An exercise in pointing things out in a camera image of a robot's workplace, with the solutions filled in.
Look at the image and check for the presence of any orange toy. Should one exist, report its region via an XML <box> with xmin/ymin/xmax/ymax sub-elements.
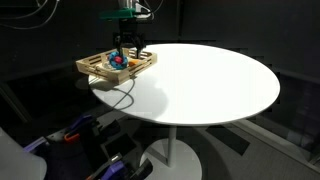
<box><xmin>128</xmin><ymin>58</ymin><xmax>141</xmax><ymax>67</ymax></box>

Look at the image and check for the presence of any black floor equipment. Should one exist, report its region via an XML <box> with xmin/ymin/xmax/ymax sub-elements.
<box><xmin>78</xmin><ymin>119</ymin><xmax>154</xmax><ymax>180</ymax></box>

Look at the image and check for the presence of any white round table base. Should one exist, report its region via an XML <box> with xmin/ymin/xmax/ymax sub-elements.
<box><xmin>139</xmin><ymin>138</ymin><xmax>203</xmax><ymax>180</ymax></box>

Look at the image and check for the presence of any grey hanging cable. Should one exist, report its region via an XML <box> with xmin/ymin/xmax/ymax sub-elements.
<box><xmin>0</xmin><ymin>0</ymin><xmax>62</xmax><ymax>31</ymax></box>

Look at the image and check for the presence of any white round floor disc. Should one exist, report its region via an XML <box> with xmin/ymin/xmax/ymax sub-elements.
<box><xmin>74</xmin><ymin>75</ymin><xmax>93</xmax><ymax>92</ymax></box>

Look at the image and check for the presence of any white plastic bin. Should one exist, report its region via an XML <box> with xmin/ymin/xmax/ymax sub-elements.
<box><xmin>0</xmin><ymin>128</ymin><xmax>48</xmax><ymax>180</ymax></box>

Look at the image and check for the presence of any white table pole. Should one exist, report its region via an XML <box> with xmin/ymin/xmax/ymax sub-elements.
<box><xmin>167</xmin><ymin>125</ymin><xmax>178</xmax><ymax>168</ymax></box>

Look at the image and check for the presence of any wooden slatted box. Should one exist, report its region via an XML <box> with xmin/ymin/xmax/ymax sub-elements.
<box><xmin>75</xmin><ymin>47</ymin><xmax>158</xmax><ymax>85</ymax></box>

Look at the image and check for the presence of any purple clamp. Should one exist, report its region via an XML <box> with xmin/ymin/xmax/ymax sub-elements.
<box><xmin>99</xmin><ymin>159</ymin><xmax>134</xmax><ymax>180</ymax></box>
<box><xmin>68</xmin><ymin>114</ymin><xmax>94</xmax><ymax>133</ymax></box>
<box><xmin>23</xmin><ymin>136</ymin><xmax>48</xmax><ymax>153</ymax></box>

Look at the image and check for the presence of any orange clamp handle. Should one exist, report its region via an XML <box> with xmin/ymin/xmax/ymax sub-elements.
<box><xmin>63</xmin><ymin>132</ymin><xmax>81</xmax><ymax>144</ymax></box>

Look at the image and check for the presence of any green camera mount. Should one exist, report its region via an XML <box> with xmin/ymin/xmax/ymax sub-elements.
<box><xmin>99</xmin><ymin>7</ymin><xmax>138</xmax><ymax>20</ymax></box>

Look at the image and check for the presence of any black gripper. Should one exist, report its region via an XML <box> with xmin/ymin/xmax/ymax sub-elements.
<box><xmin>113</xmin><ymin>18</ymin><xmax>147</xmax><ymax>60</ymax></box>

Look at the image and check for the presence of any blue dotted ring toy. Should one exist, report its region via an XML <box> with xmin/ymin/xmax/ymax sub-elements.
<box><xmin>108</xmin><ymin>50</ymin><xmax>129</xmax><ymax>70</ymax></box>

